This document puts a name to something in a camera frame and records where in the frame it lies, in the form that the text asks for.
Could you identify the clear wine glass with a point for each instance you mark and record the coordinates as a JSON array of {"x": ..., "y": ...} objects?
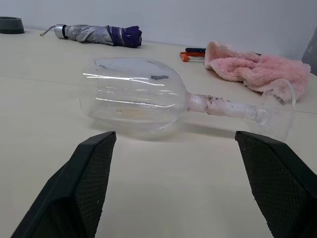
[{"x": 128, "y": 99}]

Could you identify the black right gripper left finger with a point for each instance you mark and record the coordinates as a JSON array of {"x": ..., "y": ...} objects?
[{"x": 74, "y": 188}]

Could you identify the orange hacksaw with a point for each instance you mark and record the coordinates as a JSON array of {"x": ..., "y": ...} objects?
[{"x": 184, "y": 56}]

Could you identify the pink fluffy towel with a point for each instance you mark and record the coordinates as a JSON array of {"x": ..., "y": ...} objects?
[{"x": 262, "y": 69}]

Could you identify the folded grey purple umbrella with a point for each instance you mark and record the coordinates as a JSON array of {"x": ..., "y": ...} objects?
[{"x": 94, "y": 34}]

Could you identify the grey partition panel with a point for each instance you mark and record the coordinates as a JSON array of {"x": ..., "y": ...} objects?
[{"x": 310, "y": 57}]

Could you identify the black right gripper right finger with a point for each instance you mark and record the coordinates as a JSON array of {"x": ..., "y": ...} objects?
[{"x": 280, "y": 188}]

